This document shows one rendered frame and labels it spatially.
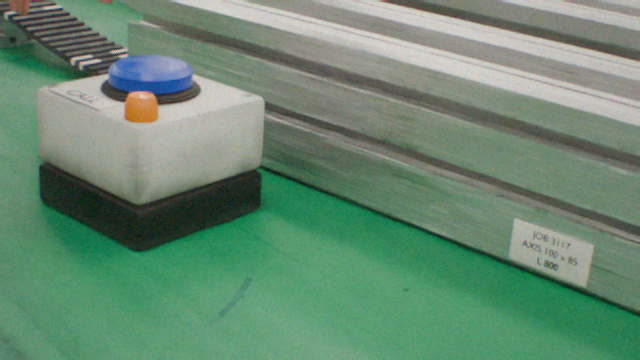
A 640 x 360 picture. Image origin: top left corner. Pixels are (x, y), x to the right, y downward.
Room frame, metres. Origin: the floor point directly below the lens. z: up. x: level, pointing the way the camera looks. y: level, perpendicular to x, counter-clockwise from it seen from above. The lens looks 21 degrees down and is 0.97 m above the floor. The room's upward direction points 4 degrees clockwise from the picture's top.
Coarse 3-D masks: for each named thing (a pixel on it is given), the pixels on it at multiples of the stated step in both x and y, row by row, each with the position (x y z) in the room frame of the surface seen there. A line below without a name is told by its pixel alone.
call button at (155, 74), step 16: (112, 64) 0.45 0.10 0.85; (128, 64) 0.45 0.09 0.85; (144, 64) 0.45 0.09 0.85; (160, 64) 0.45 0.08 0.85; (176, 64) 0.45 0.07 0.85; (112, 80) 0.44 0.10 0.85; (128, 80) 0.43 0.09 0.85; (144, 80) 0.43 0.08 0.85; (160, 80) 0.43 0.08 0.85; (176, 80) 0.44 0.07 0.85; (192, 80) 0.45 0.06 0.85
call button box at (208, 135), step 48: (48, 96) 0.44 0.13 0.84; (96, 96) 0.43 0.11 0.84; (192, 96) 0.44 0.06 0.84; (240, 96) 0.45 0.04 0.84; (48, 144) 0.44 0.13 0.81; (96, 144) 0.41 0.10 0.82; (144, 144) 0.40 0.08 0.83; (192, 144) 0.42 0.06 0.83; (240, 144) 0.44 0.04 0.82; (48, 192) 0.44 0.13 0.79; (96, 192) 0.42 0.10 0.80; (144, 192) 0.40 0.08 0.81; (192, 192) 0.42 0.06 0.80; (240, 192) 0.44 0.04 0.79; (144, 240) 0.40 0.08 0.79
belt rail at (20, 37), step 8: (0, 16) 0.74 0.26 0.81; (0, 24) 0.74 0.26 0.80; (8, 24) 0.75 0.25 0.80; (0, 32) 0.75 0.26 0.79; (8, 32) 0.75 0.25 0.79; (16, 32) 0.75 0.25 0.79; (24, 32) 0.76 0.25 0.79; (0, 40) 0.74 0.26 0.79; (8, 40) 0.75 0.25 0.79; (16, 40) 0.75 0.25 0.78; (24, 40) 0.76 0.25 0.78; (32, 40) 0.76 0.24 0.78
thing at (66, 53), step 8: (112, 40) 0.72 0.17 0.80; (56, 48) 0.69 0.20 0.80; (64, 48) 0.69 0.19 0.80; (72, 48) 0.69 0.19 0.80; (80, 48) 0.70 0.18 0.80; (88, 48) 0.70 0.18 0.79; (96, 48) 0.70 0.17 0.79; (104, 48) 0.70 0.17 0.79; (112, 48) 0.71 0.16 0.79; (120, 48) 0.71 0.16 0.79; (64, 56) 0.68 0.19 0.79; (72, 56) 0.68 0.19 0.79; (80, 56) 0.68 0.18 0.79
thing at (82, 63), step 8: (88, 56) 0.68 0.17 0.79; (96, 56) 0.68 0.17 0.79; (104, 56) 0.69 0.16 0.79; (112, 56) 0.69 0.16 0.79; (120, 56) 0.69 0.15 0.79; (128, 56) 0.69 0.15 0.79; (72, 64) 0.67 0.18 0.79; (80, 64) 0.67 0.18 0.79; (88, 64) 0.67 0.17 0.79; (96, 64) 0.67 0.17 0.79
